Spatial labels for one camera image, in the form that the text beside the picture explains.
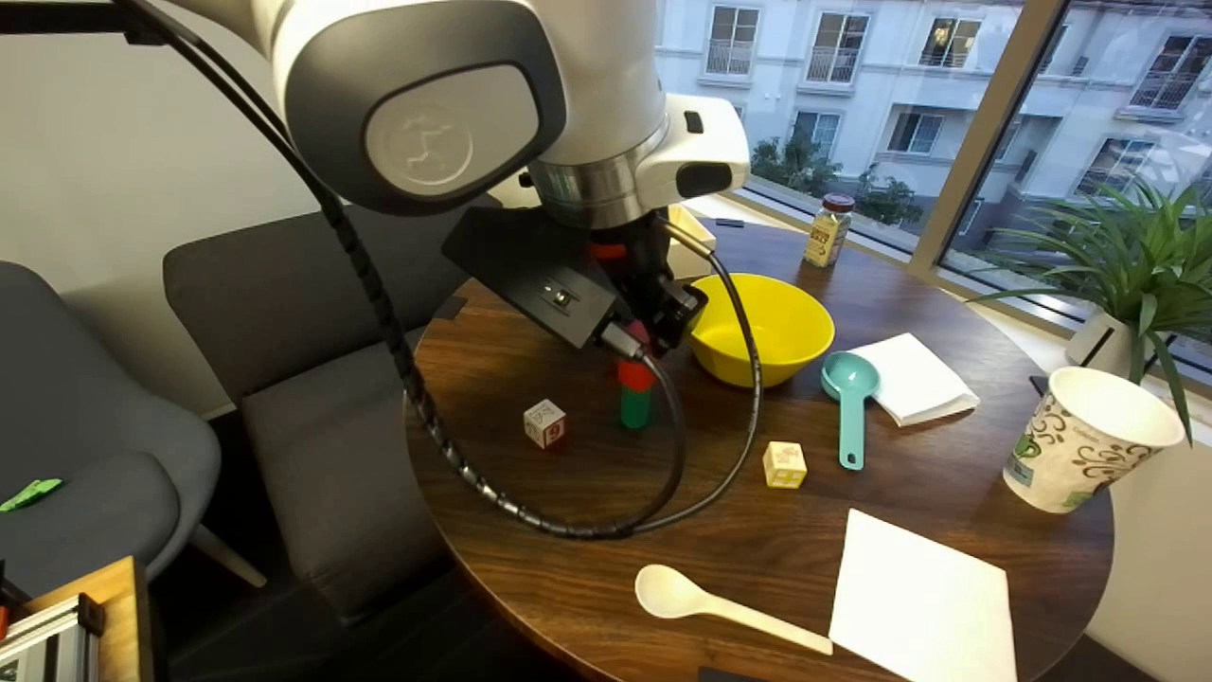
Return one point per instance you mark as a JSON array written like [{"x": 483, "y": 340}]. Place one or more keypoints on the teal measuring scoop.
[{"x": 850, "y": 382}]

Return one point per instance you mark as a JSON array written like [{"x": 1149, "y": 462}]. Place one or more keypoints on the white plastic spoon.
[{"x": 677, "y": 591}]

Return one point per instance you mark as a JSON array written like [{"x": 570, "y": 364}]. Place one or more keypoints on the yellow bowl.
[{"x": 771, "y": 331}]

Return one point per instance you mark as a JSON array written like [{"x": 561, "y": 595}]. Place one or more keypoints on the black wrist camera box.
[{"x": 534, "y": 285}]

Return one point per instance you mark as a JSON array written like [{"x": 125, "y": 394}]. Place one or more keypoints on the cream square box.
[{"x": 691, "y": 233}]

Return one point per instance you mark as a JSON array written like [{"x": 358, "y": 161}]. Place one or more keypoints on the white building outside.
[{"x": 856, "y": 71}]

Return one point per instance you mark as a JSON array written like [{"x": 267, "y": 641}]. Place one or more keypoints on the flat white napkin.
[{"x": 922, "y": 609}]

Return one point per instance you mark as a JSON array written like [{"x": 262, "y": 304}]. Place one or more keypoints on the aluminium extrusion frame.
[{"x": 45, "y": 629}]

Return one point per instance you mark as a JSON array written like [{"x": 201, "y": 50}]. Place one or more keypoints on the blue-grey armchair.
[{"x": 89, "y": 430}]

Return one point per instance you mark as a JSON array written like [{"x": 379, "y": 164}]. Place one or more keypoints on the small jar with yellow label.
[{"x": 826, "y": 233}]

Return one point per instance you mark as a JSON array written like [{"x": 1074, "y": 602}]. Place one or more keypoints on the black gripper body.
[{"x": 646, "y": 271}]

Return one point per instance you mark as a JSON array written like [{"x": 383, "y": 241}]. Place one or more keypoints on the white planter pot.
[{"x": 1099, "y": 346}]

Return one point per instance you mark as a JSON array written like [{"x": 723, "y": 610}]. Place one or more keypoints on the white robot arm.
[{"x": 457, "y": 88}]

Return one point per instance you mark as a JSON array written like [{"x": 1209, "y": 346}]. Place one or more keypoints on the folded white napkin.
[{"x": 916, "y": 375}]

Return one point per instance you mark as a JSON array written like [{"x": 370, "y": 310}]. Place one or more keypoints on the wooden box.
[{"x": 120, "y": 620}]

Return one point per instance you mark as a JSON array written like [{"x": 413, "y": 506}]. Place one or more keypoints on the dark grey armchair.
[{"x": 327, "y": 417}]

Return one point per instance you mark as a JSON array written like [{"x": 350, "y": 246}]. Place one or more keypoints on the green cylinder block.
[{"x": 638, "y": 412}]

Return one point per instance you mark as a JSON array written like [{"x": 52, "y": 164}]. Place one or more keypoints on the patterned paper cup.
[{"x": 1081, "y": 442}]

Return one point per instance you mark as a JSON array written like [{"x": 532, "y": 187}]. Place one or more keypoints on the small green object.
[{"x": 28, "y": 492}]

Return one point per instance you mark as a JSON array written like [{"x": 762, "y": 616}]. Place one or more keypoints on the window frame post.
[{"x": 985, "y": 116}]

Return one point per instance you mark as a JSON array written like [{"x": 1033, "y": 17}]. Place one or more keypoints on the white wooden block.
[{"x": 542, "y": 422}]

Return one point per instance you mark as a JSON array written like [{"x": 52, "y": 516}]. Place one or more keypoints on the wooden letter block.
[{"x": 787, "y": 462}]

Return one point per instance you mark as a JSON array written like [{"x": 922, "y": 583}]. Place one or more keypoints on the green potted plant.
[{"x": 1139, "y": 257}]

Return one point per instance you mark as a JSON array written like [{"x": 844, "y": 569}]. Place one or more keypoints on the orange block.
[{"x": 638, "y": 375}]

